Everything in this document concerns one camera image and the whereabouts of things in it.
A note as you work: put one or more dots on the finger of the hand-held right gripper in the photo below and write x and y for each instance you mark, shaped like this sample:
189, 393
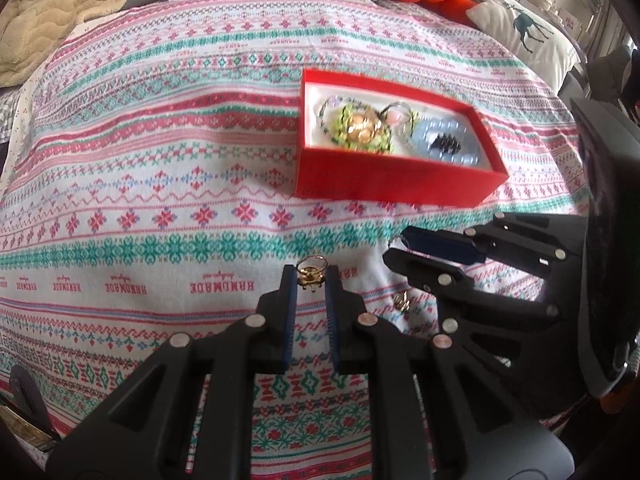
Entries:
425, 271
435, 246

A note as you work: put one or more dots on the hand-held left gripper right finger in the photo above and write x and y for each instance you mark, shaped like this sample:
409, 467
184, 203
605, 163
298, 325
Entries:
332, 320

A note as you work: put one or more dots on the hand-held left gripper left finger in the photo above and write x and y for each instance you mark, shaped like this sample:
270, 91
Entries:
289, 310

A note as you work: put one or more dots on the red cardboard box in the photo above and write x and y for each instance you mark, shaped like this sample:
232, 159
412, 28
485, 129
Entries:
390, 180

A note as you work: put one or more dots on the black hair claw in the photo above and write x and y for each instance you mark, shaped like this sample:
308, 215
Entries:
445, 144

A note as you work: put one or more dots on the thin dark beaded bangle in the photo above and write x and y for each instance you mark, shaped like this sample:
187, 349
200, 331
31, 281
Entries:
325, 107

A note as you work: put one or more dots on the white deer print pillow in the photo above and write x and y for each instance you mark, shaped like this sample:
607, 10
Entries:
525, 35

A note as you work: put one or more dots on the black round disc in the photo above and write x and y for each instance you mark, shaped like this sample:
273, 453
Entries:
25, 395

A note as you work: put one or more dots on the brown printed box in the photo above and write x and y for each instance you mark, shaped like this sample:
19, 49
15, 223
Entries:
22, 432

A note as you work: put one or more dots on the grey checked cloth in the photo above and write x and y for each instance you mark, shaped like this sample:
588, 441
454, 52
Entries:
10, 115

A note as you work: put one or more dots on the beige quilted blanket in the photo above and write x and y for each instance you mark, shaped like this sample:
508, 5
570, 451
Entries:
55, 10

